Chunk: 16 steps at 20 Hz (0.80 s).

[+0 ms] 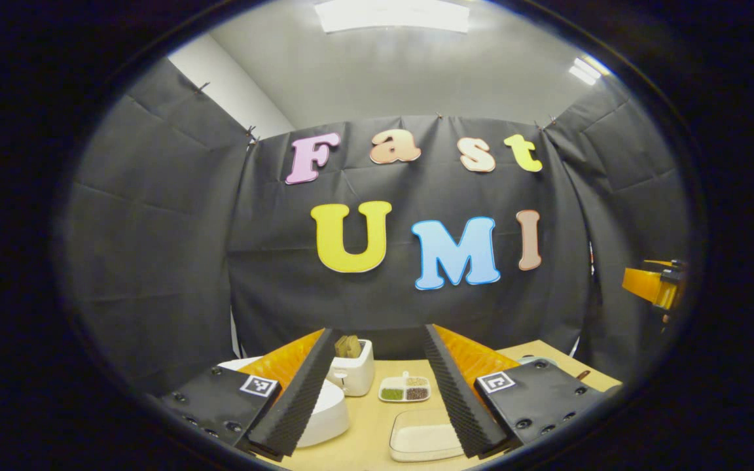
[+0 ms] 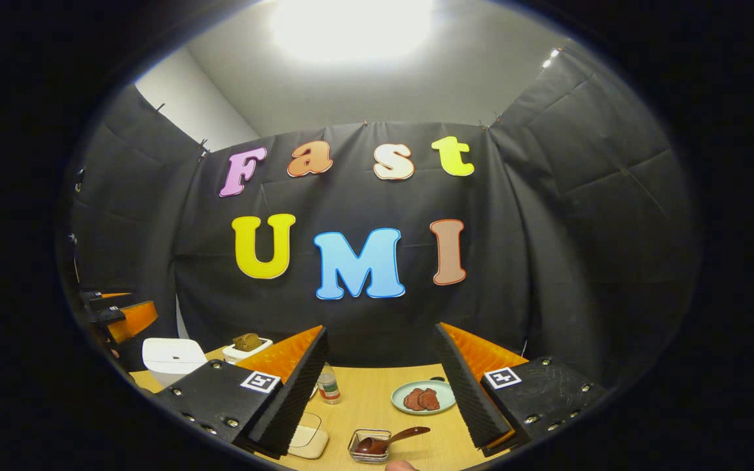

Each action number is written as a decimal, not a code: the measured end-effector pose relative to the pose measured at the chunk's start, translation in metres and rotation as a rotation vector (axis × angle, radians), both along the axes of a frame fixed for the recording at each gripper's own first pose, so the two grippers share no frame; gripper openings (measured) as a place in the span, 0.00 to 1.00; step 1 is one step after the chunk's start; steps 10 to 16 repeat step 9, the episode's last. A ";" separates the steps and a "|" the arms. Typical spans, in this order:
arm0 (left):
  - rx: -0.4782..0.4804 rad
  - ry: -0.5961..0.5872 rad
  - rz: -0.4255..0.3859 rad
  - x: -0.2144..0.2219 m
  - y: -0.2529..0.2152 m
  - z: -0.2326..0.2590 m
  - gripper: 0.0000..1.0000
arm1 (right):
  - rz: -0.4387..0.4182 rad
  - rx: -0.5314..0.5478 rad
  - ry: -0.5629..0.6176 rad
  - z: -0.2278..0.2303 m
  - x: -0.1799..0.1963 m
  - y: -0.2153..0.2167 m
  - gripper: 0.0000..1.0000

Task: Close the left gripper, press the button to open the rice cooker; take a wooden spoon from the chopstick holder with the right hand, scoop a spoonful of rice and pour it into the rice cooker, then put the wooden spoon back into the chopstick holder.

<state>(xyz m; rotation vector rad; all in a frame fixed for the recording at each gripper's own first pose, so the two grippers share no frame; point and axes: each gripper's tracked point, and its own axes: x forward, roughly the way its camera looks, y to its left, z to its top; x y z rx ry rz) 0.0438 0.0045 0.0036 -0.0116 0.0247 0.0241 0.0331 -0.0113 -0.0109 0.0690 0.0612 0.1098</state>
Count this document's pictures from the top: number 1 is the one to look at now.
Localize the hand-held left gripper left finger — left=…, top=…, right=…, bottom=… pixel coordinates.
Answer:
left=160, top=328, right=337, bottom=462

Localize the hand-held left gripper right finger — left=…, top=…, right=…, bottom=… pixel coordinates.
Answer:
left=423, top=323, right=605, bottom=459

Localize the white rice cooker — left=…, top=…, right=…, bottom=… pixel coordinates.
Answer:
left=218, top=357, right=350, bottom=448

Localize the white divided grain dish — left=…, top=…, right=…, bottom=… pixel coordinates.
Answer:
left=378, top=372, right=431, bottom=403

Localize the white toaster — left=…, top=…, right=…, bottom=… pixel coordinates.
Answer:
left=327, top=339, right=375, bottom=397

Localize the small ceiling light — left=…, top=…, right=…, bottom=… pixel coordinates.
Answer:
left=568, top=58, right=603, bottom=86

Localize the large ceiling light panel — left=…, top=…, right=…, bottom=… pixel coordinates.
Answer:
left=315, top=0, right=471, bottom=33

